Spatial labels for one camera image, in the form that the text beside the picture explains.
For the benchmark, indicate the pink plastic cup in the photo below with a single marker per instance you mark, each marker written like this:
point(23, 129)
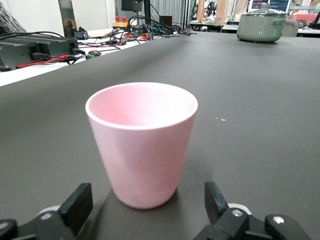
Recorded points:
point(142, 150)

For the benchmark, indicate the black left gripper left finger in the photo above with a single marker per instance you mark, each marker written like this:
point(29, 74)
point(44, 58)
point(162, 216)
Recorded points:
point(75, 207)

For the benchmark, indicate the grey patterned fabric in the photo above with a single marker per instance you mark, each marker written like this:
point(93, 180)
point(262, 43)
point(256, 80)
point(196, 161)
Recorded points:
point(8, 22)

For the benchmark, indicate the black power adapter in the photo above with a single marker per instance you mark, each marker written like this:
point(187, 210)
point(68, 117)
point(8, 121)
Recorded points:
point(81, 33)

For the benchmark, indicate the black monitor on stand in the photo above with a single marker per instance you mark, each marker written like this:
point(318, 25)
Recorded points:
point(131, 5)

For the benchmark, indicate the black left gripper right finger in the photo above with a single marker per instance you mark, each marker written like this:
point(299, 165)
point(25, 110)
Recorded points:
point(215, 200)

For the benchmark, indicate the dark grey table mat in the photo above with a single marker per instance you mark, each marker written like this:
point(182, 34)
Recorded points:
point(250, 100)

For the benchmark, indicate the glass lid with beige knob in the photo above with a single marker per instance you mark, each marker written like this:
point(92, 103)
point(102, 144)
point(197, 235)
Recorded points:
point(265, 11)

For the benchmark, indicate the green red connector plug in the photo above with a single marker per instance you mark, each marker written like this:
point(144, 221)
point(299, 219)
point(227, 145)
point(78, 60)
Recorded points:
point(93, 54)

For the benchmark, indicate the small black box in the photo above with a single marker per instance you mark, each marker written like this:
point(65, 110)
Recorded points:
point(165, 20)

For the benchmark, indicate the white paper stack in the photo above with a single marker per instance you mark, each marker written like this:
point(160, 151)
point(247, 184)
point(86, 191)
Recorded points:
point(100, 32)

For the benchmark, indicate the dark grey power supply box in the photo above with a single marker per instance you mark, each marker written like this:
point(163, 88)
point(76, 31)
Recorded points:
point(25, 47)

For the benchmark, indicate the yellow box with red buttons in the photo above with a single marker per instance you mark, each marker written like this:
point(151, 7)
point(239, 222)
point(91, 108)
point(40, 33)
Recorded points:
point(120, 24)

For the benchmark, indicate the beige chair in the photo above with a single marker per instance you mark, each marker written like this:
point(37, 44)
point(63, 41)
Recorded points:
point(291, 28)

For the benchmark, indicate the red flat box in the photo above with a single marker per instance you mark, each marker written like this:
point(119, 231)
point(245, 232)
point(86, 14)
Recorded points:
point(305, 17)

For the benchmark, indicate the sage green cooking pot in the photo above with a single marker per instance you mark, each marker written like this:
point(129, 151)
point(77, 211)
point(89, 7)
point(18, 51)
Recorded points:
point(257, 28)

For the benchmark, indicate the computer monitor showing code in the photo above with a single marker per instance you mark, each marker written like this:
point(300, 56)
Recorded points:
point(278, 3)

